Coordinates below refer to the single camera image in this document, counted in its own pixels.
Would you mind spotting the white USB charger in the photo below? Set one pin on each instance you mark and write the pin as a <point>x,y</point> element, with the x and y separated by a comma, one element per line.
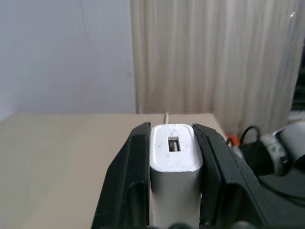
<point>175,186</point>

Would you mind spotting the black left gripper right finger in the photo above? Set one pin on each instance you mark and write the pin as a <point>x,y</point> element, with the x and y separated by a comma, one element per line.
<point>228,190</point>

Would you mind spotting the black robot body cover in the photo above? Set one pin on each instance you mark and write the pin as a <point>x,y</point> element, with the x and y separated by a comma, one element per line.
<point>283,205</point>

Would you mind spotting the cream pleated curtain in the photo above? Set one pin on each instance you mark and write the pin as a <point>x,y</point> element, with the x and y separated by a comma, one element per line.
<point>202,59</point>

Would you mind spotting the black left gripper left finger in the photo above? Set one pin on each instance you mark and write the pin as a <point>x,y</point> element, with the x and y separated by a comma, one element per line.
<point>129,181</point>

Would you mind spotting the small orange object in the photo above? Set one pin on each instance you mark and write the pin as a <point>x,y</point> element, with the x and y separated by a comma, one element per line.
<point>232,139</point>

